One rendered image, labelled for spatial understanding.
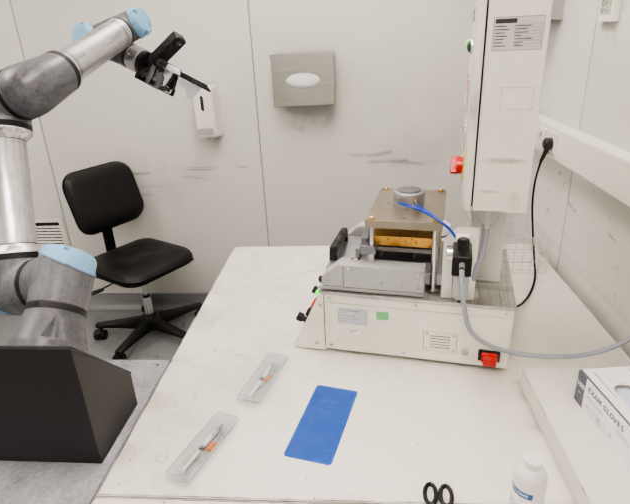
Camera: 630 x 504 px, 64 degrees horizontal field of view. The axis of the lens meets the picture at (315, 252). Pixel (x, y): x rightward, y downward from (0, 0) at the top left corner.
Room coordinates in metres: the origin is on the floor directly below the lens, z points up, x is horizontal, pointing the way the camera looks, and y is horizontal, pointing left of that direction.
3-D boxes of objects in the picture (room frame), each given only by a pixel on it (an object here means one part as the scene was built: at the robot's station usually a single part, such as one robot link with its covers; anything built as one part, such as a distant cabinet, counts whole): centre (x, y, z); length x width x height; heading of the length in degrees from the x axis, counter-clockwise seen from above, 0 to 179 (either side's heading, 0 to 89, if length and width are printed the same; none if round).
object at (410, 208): (1.20, -0.27, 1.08); 0.31 x 0.24 x 0.13; 164
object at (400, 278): (1.12, -0.13, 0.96); 0.26 x 0.05 x 0.07; 74
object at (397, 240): (1.22, -0.24, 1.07); 0.22 x 0.17 x 0.10; 164
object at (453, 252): (0.98, -0.31, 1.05); 0.15 x 0.05 x 0.15; 164
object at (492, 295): (1.22, -0.28, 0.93); 0.46 x 0.35 x 0.01; 74
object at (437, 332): (1.22, -0.23, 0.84); 0.53 x 0.37 x 0.17; 74
